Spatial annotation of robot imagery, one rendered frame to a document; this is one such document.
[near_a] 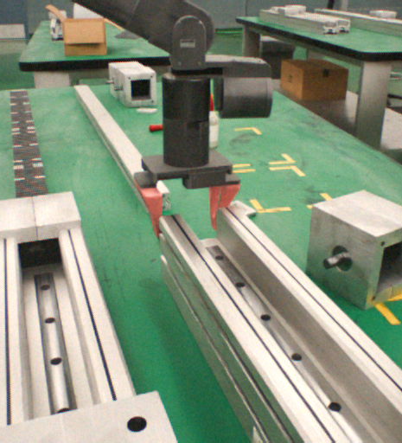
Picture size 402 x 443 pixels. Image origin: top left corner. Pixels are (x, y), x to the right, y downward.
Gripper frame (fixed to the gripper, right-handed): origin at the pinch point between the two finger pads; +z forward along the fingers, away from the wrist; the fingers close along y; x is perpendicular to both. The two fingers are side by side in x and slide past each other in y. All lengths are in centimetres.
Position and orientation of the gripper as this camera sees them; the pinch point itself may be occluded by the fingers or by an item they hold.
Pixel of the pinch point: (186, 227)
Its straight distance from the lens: 69.3
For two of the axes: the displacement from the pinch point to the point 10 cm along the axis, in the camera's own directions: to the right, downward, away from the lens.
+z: -0.1, 9.0, 4.3
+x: -3.3, -4.1, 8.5
